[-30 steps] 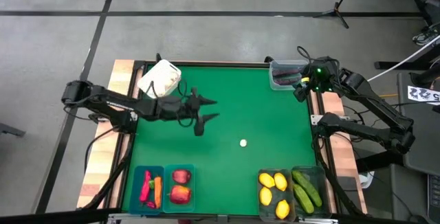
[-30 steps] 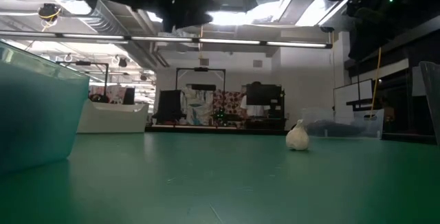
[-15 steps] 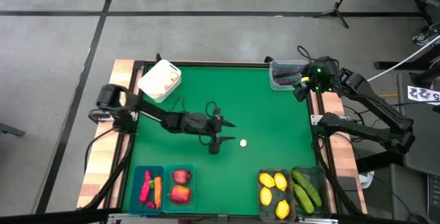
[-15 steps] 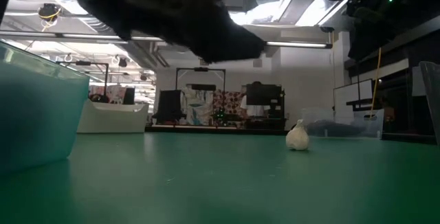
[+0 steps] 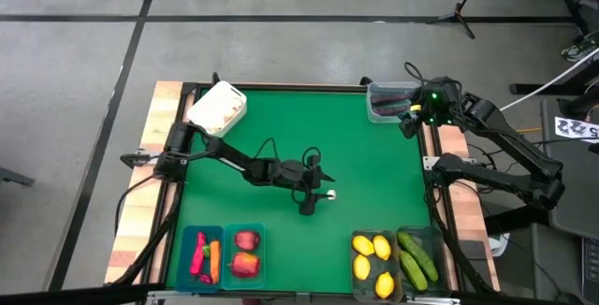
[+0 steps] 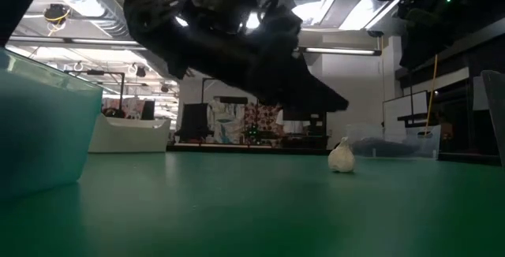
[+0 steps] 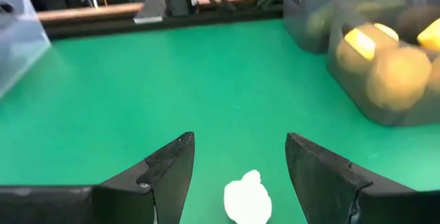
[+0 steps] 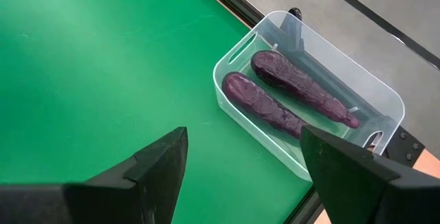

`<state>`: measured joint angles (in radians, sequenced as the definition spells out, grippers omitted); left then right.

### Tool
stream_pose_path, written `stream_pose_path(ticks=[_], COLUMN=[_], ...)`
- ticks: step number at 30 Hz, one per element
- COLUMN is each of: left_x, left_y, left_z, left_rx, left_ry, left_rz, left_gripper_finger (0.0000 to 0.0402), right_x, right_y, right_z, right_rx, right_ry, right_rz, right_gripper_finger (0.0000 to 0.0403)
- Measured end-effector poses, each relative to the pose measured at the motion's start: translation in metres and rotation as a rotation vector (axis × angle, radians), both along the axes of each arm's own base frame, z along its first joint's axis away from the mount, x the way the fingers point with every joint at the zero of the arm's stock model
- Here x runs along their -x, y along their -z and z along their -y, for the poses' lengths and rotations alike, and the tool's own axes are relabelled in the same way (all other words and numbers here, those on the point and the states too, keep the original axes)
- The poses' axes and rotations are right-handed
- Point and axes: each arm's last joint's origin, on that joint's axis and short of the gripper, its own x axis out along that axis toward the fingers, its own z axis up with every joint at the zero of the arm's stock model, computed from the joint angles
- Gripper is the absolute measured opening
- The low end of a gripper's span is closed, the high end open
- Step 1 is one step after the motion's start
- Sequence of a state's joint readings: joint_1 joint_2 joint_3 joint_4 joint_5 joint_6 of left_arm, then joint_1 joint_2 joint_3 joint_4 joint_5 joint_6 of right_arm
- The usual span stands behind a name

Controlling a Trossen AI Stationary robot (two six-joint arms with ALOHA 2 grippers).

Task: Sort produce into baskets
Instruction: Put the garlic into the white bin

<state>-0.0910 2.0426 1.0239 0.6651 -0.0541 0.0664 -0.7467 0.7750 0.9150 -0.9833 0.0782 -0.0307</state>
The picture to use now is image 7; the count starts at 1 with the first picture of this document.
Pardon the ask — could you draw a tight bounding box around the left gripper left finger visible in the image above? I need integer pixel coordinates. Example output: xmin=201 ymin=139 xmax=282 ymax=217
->
xmin=91 ymin=131 xmax=195 ymax=224

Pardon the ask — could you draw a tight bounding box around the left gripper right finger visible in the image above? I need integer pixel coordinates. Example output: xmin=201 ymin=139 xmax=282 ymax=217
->
xmin=285 ymin=133 xmax=440 ymax=224

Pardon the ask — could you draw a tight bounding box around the white garlic bulb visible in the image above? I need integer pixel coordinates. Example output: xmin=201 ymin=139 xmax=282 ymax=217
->
xmin=223 ymin=168 xmax=273 ymax=224

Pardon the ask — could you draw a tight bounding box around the light green cucumber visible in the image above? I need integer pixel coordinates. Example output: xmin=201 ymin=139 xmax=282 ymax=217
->
xmin=305 ymin=3 xmax=337 ymax=40

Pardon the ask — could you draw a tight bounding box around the green table mat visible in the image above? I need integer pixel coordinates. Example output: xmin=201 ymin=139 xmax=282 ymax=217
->
xmin=0 ymin=17 xmax=440 ymax=224

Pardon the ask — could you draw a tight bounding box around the smoky grey plastic bin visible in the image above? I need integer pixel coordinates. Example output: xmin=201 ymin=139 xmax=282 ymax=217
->
xmin=282 ymin=0 xmax=357 ymax=54
xmin=325 ymin=0 xmax=440 ymax=128

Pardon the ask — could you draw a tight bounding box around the silver mounting plate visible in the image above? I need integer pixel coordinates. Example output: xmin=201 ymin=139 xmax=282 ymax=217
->
xmin=133 ymin=0 xmax=166 ymax=25

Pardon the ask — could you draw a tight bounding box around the clear plastic bin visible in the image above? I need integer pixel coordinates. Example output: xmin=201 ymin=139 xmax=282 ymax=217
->
xmin=0 ymin=0 xmax=52 ymax=98

